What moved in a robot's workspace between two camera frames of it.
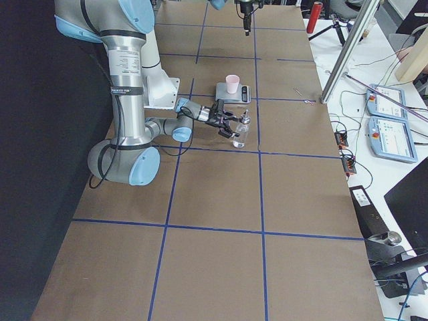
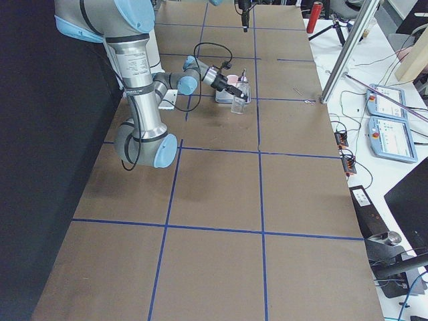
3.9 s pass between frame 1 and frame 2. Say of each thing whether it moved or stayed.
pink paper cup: stayed
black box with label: stayed
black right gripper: moved
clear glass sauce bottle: moved
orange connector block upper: stayed
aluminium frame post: stayed
